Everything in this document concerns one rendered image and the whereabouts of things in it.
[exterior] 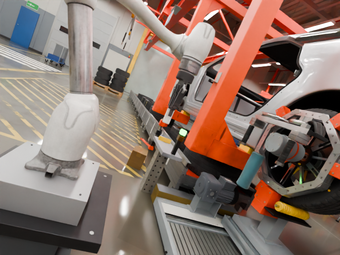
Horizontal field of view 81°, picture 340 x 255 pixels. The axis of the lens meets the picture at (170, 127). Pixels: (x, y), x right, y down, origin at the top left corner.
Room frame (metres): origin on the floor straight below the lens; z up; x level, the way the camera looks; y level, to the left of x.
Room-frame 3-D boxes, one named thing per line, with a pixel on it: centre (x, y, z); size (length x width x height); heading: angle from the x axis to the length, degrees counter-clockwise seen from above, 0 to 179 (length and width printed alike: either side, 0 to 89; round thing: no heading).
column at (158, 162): (1.69, -0.03, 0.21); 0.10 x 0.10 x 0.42; 18
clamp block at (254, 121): (1.40, -0.54, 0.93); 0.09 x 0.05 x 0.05; 108
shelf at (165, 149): (1.66, -0.04, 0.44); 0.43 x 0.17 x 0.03; 18
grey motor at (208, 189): (1.56, -0.60, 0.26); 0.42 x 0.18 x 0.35; 108
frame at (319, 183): (1.30, -0.78, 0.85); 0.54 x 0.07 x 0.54; 18
